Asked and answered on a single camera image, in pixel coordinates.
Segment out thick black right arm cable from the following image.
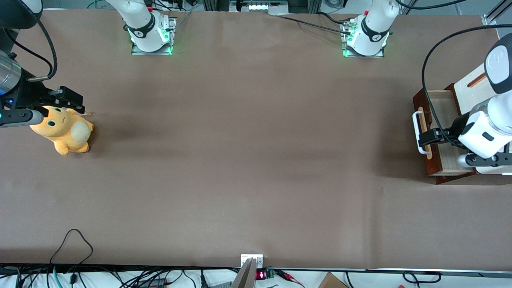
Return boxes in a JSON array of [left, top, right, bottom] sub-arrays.
[[36, 18, 58, 80]]

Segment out short thick black cable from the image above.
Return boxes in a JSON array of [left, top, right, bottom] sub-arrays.
[[317, 11, 349, 26]]

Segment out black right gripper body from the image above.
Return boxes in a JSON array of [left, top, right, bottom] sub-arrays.
[[4, 70, 60, 109]]

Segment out brown cardboard box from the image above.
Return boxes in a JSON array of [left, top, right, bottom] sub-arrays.
[[318, 272, 349, 288]]

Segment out coiled black cable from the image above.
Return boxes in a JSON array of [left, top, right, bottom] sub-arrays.
[[402, 271, 442, 284]]

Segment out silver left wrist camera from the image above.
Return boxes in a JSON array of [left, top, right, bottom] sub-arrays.
[[456, 153, 512, 168]]

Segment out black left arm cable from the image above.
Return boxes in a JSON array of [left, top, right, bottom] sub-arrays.
[[421, 25, 512, 150]]

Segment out red black clip leads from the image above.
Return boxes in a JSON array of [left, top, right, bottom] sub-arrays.
[[275, 270, 305, 288]]

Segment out white metal bracket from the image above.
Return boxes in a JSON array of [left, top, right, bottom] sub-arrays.
[[240, 254, 264, 269]]

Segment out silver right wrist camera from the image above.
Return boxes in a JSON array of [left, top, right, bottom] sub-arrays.
[[0, 109, 44, 128]]

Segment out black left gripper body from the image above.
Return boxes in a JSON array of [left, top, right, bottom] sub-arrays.
[[439, 116, 472, 148]]

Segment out orange plush toy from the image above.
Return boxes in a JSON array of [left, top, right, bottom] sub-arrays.
[[30, 105, 95, 157]]

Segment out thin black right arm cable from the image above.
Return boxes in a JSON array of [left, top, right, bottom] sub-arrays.
[[2, 29, 53, 68]]

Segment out aluminium frame profile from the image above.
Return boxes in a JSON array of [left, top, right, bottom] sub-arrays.
[[482, 0, 512, 26]]

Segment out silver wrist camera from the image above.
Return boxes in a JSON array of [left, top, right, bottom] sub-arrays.
[[0, 109, 44, 128], [456, 153, 512, 168]]

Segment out cream white plastic box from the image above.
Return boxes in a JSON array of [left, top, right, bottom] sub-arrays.
[[454, 64, 512, 176]]

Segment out looped thin black cable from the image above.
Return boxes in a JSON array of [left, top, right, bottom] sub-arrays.
[[49, 229, 94, 266]]

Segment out long thin black cable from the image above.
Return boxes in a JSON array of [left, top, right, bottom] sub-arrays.
[[275, 14, 352, 34]]

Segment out brown drawer with white handle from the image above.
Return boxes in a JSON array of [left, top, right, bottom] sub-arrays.
[[412, 89, 476, 176]]

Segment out white power strip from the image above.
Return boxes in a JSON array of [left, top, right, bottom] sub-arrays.
[[230, 0, 289, 16]]

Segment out grey metal bar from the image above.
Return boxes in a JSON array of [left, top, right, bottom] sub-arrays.
[[231, 257, 256, 288]]

